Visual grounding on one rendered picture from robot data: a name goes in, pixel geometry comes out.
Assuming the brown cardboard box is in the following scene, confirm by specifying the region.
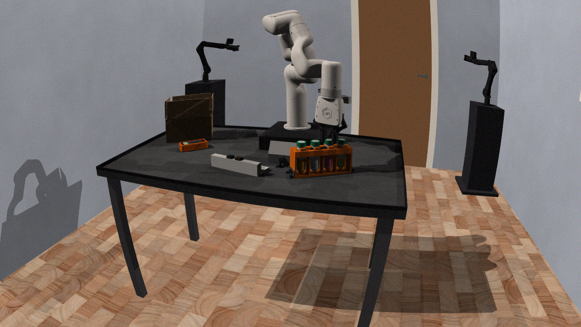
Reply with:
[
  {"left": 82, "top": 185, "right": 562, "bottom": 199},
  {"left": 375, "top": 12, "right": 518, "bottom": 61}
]
[{"left": 165, "top": 93, "right": 213, "bottom": 143}]

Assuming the orange pocket multimeter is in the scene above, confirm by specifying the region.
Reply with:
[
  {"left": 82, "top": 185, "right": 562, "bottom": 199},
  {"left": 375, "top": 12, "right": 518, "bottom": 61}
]
[{"left": 179, "top": 139, "right": 207, "bottom": 152}]

